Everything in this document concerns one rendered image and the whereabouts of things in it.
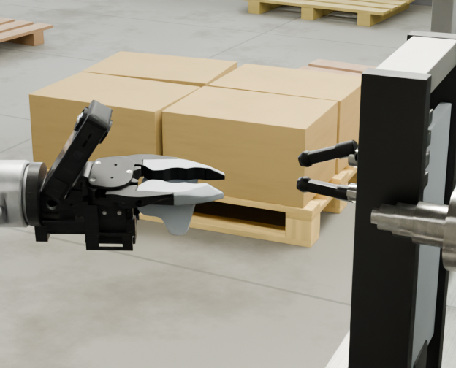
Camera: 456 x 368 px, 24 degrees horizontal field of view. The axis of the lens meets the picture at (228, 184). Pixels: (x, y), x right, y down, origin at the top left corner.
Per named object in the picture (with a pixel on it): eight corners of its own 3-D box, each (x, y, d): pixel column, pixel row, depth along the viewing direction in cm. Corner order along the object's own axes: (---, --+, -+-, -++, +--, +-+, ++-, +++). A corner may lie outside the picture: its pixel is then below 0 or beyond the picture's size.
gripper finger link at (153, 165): (221, 200, 123) (142, 205, 122) (221, 155, 120) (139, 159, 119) (225, 213, 121) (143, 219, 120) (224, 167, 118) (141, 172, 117)
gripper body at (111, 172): (145, 217, 123) (42, 216, 124) (142, 151, 119) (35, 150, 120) (139, 252, 117) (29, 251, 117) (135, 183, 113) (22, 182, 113)
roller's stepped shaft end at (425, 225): (377, 227, 83) (379, 188, 82) (454, 239, 81) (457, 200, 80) (366, 242, 80) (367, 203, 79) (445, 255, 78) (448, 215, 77)
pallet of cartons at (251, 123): (389, 179, 469) (394, 78, 453) (295, 260, 391) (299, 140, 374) (137, 135, 529) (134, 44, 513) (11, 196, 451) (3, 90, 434)
